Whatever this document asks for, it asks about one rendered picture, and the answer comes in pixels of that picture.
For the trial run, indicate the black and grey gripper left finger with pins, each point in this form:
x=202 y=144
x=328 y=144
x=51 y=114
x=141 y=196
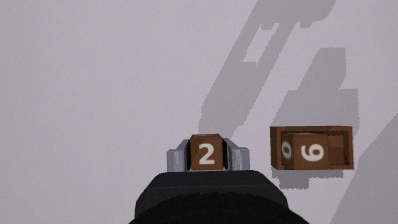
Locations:
x=179 y=157

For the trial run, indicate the brown wooden tray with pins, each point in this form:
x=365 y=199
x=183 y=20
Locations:
x=340 y=139

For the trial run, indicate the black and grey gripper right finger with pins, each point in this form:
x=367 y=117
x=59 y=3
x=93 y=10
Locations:
x=234 y=157

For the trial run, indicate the brown cube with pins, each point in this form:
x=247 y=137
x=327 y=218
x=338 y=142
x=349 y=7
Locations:
x=206 y=151
x=305 y=151

